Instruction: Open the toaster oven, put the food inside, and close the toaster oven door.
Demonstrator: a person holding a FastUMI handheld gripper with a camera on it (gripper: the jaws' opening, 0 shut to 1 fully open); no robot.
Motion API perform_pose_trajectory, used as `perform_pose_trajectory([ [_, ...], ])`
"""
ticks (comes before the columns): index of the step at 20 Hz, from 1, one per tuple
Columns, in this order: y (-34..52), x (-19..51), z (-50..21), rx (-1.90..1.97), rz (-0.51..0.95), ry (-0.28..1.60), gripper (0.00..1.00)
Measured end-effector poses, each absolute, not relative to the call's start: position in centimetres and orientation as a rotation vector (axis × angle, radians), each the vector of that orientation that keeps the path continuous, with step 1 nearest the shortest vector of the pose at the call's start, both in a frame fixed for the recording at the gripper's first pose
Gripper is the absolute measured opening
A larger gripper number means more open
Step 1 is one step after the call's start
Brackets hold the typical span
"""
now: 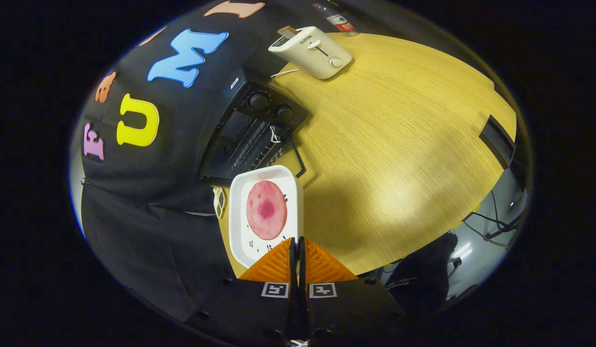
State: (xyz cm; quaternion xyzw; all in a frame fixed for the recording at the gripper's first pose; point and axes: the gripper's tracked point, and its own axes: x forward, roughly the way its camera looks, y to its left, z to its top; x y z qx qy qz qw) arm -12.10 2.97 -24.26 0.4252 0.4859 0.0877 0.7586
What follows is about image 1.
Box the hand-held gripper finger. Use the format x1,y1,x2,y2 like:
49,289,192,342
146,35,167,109
298,236,410,345
182,236,298,345

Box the white square plate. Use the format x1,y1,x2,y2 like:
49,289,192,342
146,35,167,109
229,165,304,268

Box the pink ham slice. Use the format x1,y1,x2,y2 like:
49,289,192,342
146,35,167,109
246,181,288,240

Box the black toaster oven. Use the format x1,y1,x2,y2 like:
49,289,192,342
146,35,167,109
198,77,310,187

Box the white bread toaster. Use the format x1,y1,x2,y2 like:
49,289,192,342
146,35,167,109
268,26,353,80

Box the white divided snack dish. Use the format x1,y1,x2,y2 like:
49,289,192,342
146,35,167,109
212,187,227,219

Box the black backdrop cloth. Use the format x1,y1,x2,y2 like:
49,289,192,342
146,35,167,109
79,0,337,323

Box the clear water bottle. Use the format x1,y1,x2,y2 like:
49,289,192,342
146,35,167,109
311,2,360,38

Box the black floor cables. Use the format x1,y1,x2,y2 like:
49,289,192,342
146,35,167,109
462,190,526,241

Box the black desk cable slot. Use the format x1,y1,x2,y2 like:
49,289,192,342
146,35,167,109
479,115,516,169

